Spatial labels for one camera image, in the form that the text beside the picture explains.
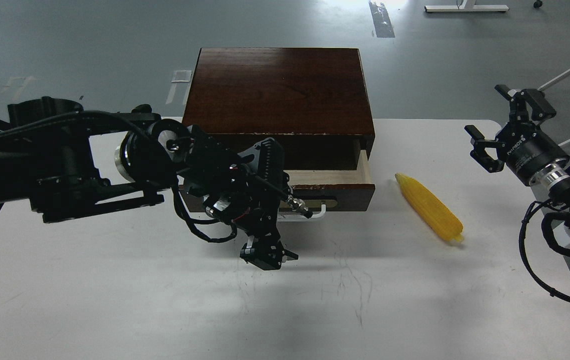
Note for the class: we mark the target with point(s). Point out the yellow corn cob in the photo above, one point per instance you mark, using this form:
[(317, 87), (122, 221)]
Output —
[(430, 209)]

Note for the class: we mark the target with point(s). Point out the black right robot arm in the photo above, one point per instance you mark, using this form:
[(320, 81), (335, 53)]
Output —
[(555, 226)]

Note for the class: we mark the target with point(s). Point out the white desk leg base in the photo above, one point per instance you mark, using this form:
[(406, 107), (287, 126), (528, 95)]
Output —
[(467, 6)]

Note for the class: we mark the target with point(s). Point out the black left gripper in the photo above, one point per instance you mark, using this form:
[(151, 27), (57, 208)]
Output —
[(266, 254)]

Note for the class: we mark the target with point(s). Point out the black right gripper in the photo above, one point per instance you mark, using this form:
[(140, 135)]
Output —
[(521, 144)]

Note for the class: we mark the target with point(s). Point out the wooden drawer with white handle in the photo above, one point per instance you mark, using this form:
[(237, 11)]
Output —
[(339, 190)]

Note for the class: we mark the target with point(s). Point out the dark wooden drawer box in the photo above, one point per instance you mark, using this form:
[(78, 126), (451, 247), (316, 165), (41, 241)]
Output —
[(312, 100)]

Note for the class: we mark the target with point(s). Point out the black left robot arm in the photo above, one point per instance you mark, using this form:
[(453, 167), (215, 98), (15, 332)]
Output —
[(71, 163)]

